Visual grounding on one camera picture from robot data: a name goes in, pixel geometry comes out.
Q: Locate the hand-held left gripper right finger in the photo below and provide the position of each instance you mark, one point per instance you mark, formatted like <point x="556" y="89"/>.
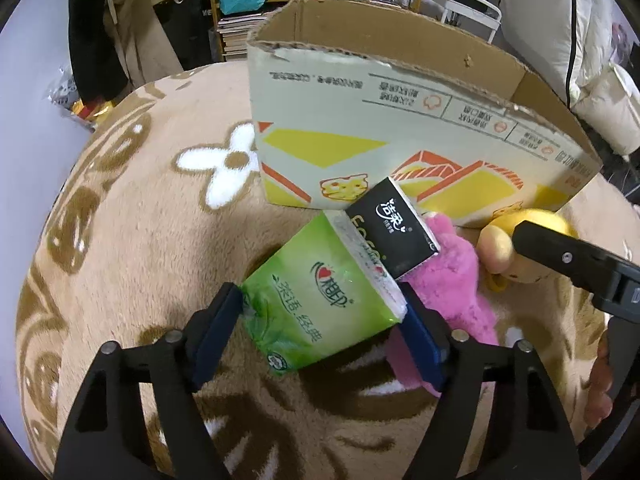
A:
<point x="420" y="345"/>

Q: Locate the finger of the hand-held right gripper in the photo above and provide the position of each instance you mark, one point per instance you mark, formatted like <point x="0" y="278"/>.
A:
<point x="560" y="255"/>

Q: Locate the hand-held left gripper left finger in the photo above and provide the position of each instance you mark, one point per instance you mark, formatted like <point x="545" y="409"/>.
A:
<point x="220" y="330"/>

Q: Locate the yellow plush toy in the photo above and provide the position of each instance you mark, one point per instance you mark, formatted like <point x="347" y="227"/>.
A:
<point x="500" y="245"/>

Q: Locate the pink plush toy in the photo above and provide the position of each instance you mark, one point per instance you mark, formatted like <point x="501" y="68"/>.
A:
<point x="450" y="280"/>

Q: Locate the green tissue pack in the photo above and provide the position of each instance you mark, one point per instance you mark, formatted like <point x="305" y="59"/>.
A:
<point x="310" y="300"/>

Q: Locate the printed cardboard box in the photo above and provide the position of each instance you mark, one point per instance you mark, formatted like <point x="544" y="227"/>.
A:
<point x="350" y="110"/>

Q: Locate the person's right hand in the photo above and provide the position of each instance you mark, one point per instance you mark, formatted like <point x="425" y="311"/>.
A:
<point x="597" y="385"/>

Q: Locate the black tissue pack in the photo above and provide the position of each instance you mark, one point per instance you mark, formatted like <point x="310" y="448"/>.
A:
<point x="395" y="225"/>

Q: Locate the white trolley cart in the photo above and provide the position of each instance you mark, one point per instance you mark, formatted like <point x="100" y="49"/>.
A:
<point x="495" y="25"/>

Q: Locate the plastic bag of toys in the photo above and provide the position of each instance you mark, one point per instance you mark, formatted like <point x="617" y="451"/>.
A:
<point x="85" y="105"/>

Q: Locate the stack of books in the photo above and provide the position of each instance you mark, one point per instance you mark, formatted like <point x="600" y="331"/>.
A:
<point x="235" y="35"/>

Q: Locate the dark hanging clothes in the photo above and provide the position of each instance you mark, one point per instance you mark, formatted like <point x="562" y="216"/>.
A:
<point x="190" y="30"/>

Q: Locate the beige hanging coat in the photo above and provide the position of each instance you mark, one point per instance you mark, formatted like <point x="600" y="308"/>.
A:
<point x="145" y="35"/>

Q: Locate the black hanging garment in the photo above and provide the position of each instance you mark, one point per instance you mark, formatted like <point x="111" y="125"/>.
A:
<point x="95" y="45"/>

